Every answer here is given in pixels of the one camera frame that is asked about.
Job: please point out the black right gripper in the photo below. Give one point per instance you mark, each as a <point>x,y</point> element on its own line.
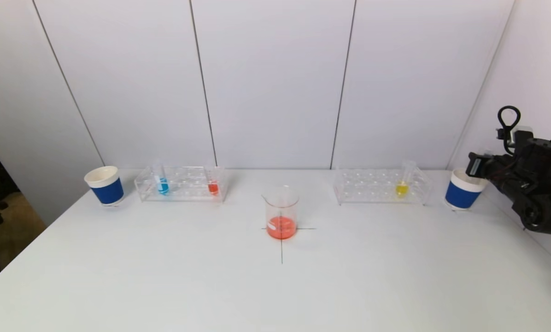
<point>473,165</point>

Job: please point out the test tube with blue pigment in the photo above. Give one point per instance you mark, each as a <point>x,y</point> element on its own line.
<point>163,186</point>

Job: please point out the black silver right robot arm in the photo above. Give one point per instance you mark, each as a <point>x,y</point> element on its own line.
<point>542,203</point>

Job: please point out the test tube with yellow pigment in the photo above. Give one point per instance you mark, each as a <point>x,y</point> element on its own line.
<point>401,189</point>

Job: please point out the clear acrylic test tube rack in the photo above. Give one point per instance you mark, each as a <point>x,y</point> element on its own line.
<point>185,185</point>
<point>377,186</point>

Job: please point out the clear glass beaker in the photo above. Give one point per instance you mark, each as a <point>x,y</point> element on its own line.
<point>282,228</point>

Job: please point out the test tube with orange pigment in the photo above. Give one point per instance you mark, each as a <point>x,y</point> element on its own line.
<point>213,188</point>

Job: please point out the blue white paper cup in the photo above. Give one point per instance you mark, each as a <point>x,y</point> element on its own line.
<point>107,191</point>
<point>460,196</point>

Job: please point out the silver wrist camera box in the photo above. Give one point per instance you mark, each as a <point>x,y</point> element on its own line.
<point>522,138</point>

